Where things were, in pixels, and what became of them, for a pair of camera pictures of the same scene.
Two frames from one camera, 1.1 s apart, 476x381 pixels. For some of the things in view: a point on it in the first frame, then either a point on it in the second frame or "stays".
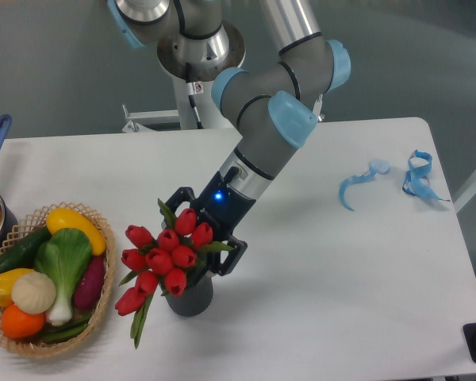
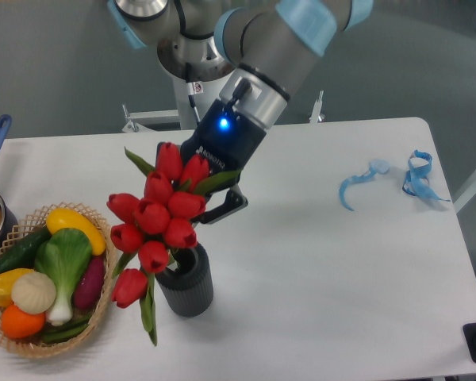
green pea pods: [67, 331] stays
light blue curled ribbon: [376, 167] stays
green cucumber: [20, 255] stays
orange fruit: [17, 324] stays
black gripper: [221, 206] -> [226, 140]
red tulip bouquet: [159, 263] -> [161, 223]
